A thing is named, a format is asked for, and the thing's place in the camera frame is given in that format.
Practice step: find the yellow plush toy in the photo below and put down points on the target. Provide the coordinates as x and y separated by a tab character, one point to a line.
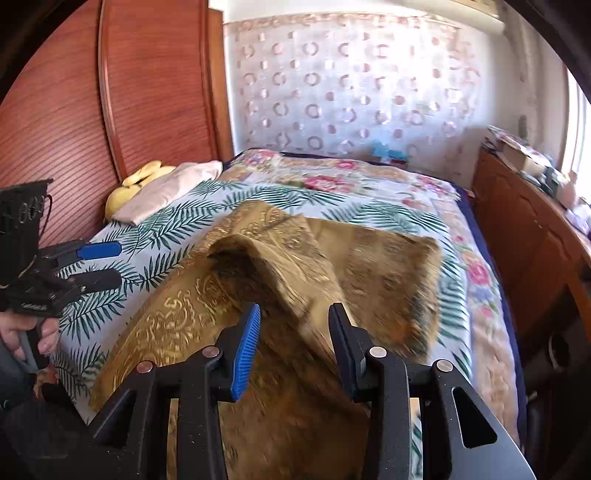
124	189

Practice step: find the wooden cabinet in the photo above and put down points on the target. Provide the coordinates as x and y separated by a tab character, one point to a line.
526	240

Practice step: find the wooden ribbed headboard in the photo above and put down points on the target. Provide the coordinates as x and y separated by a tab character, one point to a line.
152	92

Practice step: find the leaf print bedsheet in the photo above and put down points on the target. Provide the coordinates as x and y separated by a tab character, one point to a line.
152	230

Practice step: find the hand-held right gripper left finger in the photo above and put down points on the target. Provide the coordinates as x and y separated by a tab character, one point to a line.
244	355

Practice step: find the golden patterned cloth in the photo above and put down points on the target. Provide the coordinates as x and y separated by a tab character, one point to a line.
277	286

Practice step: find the white circle print curtain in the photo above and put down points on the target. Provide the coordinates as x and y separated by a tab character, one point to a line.
360	83

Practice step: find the blue plastic object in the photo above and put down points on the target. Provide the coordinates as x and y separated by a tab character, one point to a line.
388	152

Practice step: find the cardboard box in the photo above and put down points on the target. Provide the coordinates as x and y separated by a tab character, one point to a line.
521	159

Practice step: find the pale pink jar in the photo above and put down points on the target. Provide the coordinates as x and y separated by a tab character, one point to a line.
570	189

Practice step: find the white pillow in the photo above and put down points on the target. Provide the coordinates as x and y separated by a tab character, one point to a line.
171	189

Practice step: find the floral quilt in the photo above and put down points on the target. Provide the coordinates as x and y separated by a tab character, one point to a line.
351	173

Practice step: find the window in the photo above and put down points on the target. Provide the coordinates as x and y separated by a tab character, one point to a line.
579	124

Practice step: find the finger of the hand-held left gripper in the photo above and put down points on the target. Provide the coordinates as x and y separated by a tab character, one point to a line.
99	250
97	280

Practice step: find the person's left hand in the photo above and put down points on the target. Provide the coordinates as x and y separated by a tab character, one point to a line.
44	339

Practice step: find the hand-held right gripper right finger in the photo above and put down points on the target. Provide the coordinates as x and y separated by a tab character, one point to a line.
344	355

